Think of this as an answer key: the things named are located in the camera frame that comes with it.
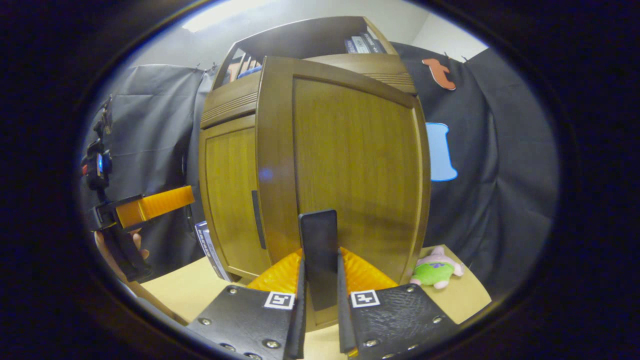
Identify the pink and green plush toy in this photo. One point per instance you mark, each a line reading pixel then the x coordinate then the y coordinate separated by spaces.
pixel 432 272

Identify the grey spine book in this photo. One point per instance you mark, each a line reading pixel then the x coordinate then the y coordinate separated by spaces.
pixel 361 44

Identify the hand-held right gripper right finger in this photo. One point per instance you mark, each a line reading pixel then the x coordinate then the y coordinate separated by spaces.
pixel 344 320

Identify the blue cover book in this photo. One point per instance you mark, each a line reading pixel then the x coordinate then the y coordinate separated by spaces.
pixel 350 46

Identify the wooden shoe cabinet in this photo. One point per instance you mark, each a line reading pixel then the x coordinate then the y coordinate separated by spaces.
pixel 230 102

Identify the blue towel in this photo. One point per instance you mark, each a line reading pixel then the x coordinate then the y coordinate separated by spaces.
pixel 250 72

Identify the black backdrop cloth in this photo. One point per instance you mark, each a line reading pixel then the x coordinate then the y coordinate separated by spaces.
pixel 500 175

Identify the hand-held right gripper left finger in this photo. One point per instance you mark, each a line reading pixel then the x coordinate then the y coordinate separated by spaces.
pixel 300 320

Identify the wooden shoe cabinet door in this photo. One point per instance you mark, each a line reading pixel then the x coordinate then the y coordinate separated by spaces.
pixel 227 190
pixel 360 165

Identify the pale grey leaning book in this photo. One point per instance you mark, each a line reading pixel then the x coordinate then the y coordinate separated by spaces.
pixel 220 262

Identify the black spine book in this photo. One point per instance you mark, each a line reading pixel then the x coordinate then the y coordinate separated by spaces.
pixel 375 42

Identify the dark blue leaning book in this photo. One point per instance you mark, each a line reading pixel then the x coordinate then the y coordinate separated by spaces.
pixel 202 240

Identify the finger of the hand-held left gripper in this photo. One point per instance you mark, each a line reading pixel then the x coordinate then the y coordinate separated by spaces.
pixel 150 207

